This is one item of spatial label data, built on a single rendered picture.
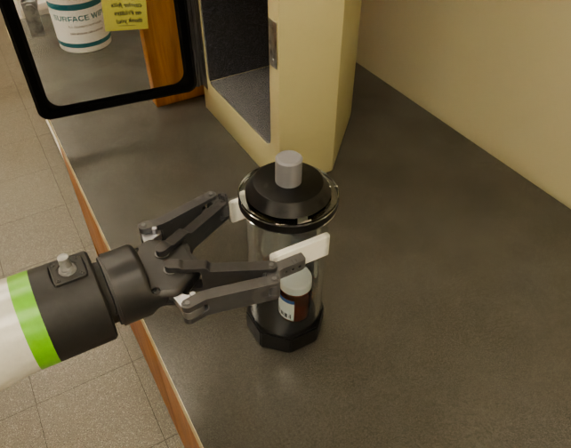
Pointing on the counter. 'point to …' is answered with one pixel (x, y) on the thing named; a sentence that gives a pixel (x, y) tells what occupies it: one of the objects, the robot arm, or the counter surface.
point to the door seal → (102, 101)
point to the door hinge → (197, 43)
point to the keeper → (272, 43)
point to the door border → (106, 97)
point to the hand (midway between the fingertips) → (285, 223)
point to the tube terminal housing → (302, 83)
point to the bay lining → (235, 36)
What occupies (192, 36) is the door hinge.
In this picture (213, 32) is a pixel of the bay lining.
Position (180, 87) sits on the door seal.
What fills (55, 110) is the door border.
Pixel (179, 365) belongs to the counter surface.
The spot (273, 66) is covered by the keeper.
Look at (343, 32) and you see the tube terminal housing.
